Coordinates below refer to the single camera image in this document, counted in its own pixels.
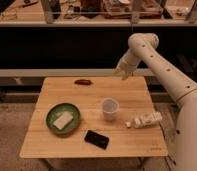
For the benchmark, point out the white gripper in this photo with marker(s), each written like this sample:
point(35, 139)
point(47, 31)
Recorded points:
point(128, 64)

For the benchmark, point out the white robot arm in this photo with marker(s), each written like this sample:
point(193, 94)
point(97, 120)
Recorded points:
point(181, 88)

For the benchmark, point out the wooden folding table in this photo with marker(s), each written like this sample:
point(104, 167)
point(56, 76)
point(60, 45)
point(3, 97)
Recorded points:
point(125, 145)

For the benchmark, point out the clear plastic bottle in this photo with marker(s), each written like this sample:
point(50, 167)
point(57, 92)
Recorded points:
point(145, 120)

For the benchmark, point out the black smartphone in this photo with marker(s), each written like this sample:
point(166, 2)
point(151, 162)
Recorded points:
point(96, 139)

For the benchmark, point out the white sponge block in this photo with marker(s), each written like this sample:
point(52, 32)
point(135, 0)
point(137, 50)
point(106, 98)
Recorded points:
point(63, 120)

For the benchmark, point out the green round plate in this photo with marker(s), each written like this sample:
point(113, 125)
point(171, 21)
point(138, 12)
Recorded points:
point(56, 112)

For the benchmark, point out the background workbench shelf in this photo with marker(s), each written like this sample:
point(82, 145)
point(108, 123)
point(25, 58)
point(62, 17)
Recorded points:
point(99, 13)

